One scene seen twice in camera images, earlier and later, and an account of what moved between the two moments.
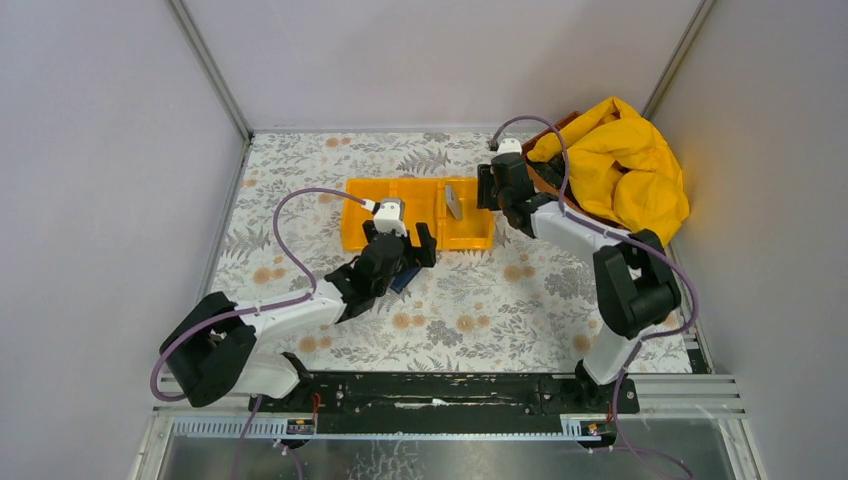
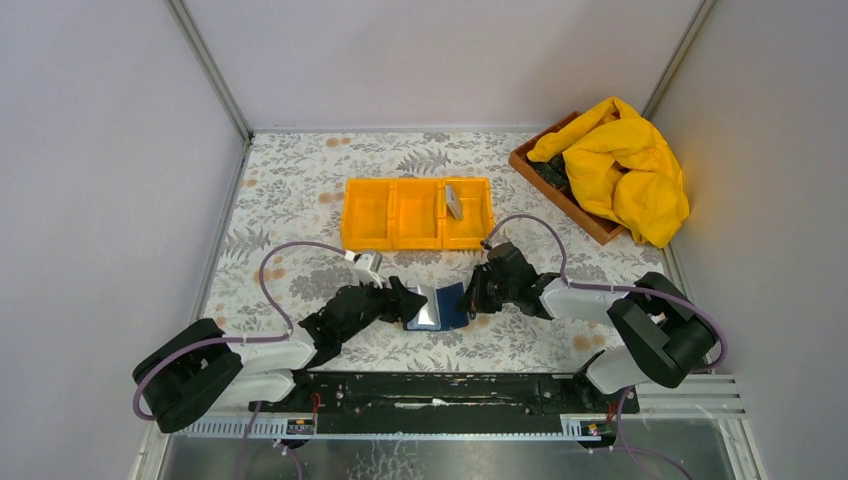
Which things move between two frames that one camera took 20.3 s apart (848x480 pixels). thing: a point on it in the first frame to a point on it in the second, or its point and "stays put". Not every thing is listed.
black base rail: [449, 403] stays put
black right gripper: [484, 181] to [475, 298]
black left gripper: [424, 255] to [399, 304]
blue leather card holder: [400, 281] to [446, 308]
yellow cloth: [624, 170] stays put
